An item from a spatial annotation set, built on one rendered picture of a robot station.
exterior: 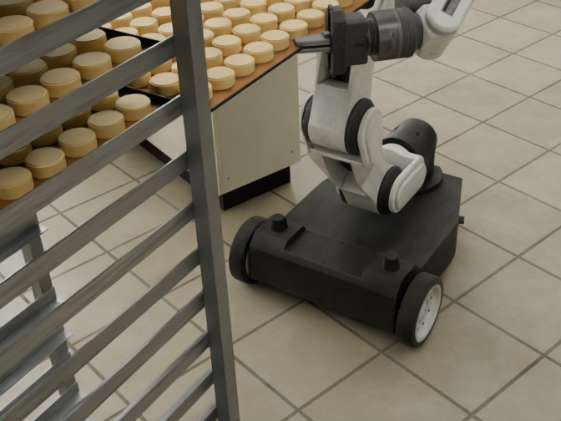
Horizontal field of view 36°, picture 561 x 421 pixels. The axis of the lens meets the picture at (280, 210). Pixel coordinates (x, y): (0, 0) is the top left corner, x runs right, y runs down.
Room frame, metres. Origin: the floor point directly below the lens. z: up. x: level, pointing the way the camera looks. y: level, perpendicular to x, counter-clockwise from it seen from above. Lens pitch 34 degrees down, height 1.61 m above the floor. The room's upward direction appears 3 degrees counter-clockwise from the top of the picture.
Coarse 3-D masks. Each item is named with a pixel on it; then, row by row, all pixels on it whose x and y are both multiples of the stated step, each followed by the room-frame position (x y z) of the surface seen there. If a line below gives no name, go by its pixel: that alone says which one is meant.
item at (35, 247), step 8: (40, 240) 1.34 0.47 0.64; (24, 248) 1.33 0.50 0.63; (32, 248) 1.32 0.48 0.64; (40, 248) 1.34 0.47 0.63; (24, 256) 1.33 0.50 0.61; (32, 256) 1.32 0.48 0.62; (40, 280) 1.32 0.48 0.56; (48, 280) 1.34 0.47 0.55; (32, 288) 1.34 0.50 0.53; (40, 288) 1.32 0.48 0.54; (48, 288) 1.34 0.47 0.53; (64, 344) 1.34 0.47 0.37; (56, 352) 1.32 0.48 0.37; (64, 352) 1.34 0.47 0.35; (56, 360) 1.33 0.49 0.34; (64, 384) 1.32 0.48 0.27; (72, 384) 1.34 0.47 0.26
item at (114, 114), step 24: (144, 96) 1.10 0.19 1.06; (72, 120) 1.05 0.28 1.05; (96, 120) 1.03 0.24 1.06; (120, 120) 1.03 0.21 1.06; (48, 144) 1.00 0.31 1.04; (72, 144) 0.97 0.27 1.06; (96, 144) 0.99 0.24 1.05; (0, 168) 0.95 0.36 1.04; (24, 168) 0.91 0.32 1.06; (48, 168) 0.92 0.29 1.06; (0, 192) 0.87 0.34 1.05; (24, 192) 0.88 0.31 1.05
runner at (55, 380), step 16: (192, 256) 1.07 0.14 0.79; (176, 272) 1.04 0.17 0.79; (160, 288) 1.01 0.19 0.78; (144, 304) 0.97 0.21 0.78; (128, 320) 0.94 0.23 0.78; (96, 336) 0.89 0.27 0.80; (112, 336) 0.91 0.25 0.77; (80, 352) 0.86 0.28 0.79; (96, 352) 0.89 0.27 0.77; (64, 368) 0.84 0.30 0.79; (80, 368) 0.86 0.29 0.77; (48, 384) 0.81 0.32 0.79; (32, 400) 0.79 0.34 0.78; (16, 416) 0.76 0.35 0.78
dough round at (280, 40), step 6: (270, 30) 1.41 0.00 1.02; (276, 30) 1.41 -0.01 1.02; (264, 36) 1.39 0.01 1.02; (270, 36) 1.39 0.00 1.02; (276, 36) 1.38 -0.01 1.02; (282, 36) 1.38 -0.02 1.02; (288, 36) 1.39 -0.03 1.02; (270, 42) 1.37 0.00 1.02; (276, 42) 1.37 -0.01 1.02; (282, 42) 1.37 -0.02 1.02; (288, 42) 1.38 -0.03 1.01; (276, 48) 1.37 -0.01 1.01; (282, 48) 1.37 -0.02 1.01
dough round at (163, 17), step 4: (156, 8) 1.54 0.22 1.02; (160, 8) 1.54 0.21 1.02; (164, 8) 1.54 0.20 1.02; (168, 8) 1.54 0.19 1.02; (152, 12) 1.53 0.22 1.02; (156, 12) 1.52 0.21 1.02; (160, 12) 1.52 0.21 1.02; (164, 12) 1.52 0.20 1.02; (168, 12) 1.52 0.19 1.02; (152, 16) 1.52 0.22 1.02; (156, 16) 1.51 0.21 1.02; (160, 16) 1.51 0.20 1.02; (164, 16) 1.50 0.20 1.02; (168, 16) 1.51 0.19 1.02; (160, 20) 1.50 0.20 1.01; (164, 20) 1.50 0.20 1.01; (168, 20) 1.50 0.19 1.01; (160, 24) 1.50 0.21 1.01
